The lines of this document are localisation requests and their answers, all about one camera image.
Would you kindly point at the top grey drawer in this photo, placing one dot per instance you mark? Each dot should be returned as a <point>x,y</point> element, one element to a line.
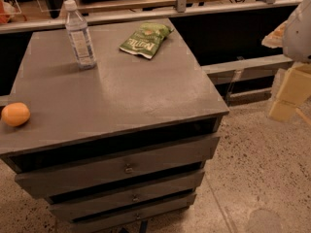
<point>75,176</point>

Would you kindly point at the grey drawer cabinet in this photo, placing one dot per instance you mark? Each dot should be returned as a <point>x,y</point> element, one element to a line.
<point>124,103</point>

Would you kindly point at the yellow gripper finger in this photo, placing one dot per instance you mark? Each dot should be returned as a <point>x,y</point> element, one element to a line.
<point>275,38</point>
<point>290,89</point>

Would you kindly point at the metal railing frame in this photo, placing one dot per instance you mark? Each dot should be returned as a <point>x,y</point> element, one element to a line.
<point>120,13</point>

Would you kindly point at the orange fruit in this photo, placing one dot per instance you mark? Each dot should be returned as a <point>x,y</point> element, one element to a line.
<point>15,114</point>

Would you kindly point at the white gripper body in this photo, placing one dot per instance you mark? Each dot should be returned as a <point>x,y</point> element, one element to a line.
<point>298,33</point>

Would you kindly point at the bottom grey drawer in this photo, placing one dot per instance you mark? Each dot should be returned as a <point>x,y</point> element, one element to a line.
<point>134,214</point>

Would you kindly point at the green chip bag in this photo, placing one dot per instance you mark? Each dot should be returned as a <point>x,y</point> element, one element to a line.
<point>147,39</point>

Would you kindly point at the grey drawer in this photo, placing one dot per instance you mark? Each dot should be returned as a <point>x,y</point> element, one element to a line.
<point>75,176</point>
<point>134,214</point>
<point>130,192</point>

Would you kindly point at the clear plastic water bottle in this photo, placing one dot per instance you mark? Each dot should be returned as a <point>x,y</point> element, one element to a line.
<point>79,36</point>

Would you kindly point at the middle grey drawer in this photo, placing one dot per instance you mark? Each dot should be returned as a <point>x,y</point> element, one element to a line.
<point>130,192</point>

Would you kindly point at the clear acrylic box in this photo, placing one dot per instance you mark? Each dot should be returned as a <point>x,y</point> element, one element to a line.
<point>8,10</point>

